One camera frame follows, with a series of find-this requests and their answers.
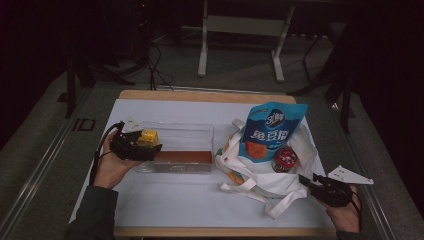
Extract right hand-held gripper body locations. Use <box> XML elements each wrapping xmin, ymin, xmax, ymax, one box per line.
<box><xmin>311</xmin><ymin>165</ymin><xmax>375</xmax><ymax>208</ymax></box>

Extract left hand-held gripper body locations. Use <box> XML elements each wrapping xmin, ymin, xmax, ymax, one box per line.
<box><xmin>110</xmin><ymin>117</ymin><xmax>163</xmax><ymax>162</ymax></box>

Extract yellow juice box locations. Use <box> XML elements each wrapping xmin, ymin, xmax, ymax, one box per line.
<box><xmin>137</xmin><ymin>129</ymin><xmax>160</xmax><ymax>149</ymax></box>

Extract red jar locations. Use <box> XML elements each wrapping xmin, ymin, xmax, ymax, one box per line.
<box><xmin>272</xmin><ymin>147</ymin><xmax>299</xmax><ymax>174</ymax></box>

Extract brown drink carton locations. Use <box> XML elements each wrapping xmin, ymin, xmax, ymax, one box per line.
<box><xmin>156</xmin><ymin>150</ymin><xmax>214</xmax><ymax>165</ymax></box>

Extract clear plastic container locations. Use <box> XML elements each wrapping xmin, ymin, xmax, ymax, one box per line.
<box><xmin>133</xmin><ymin>121</ymin><xmax>215</xmax><ymax>175</ymax></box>

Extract white tote bag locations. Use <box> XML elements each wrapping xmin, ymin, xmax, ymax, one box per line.
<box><xmin>214</xmin><ymin>118</ymin><xmax>318</xmax><ymax>220</ymax></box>

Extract blue snack bag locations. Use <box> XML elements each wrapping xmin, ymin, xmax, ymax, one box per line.
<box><xmin>238</xmin><ymin>101</ymin><xmax>308</xmax><ymax>163</ymax></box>

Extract person's right hand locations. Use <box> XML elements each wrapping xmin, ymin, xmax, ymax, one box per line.
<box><xmin>324</xmin><ymin>185</ymin><xmax>363</xmax><ymax>233</ymax></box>

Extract person's left hand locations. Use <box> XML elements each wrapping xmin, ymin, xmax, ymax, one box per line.
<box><xmin>93</xmin><ymin>133</ymin><xmax>144</xmax><ymax>190</ymax></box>

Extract black metal stand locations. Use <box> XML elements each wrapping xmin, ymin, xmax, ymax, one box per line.
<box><xmin>64</xmin><ymin>53</ymin><xmax>136</xmax><ymax>119</ymax></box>

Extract white metal stand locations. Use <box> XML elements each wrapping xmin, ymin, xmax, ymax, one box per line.
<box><xmin>198</xmin><ymin>0</ymin><xmax>296</xmax><ymax>83</ymax></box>

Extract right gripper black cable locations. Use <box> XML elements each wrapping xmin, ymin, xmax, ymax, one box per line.
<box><xmin>349</xmin><ymin>191</ymin><xmax>364</xmax><ymax>232</ymax></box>

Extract black floor bracket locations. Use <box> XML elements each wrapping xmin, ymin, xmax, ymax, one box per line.
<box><xmin>72</xmin><ymin>117</ymin><xmax>97</xmax><ymax>132</ymax></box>

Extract black chair frame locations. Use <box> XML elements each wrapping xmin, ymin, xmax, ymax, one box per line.
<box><xmin>288</xmin><ymin>23</ymin><xmax>354</xmax><ymax>134</ymax></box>

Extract black floor cables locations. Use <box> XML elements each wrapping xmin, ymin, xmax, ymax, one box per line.
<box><xmin>146</xmin><ymin>43</ymin><xmax>174</xmax><ymax>92</ymax></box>

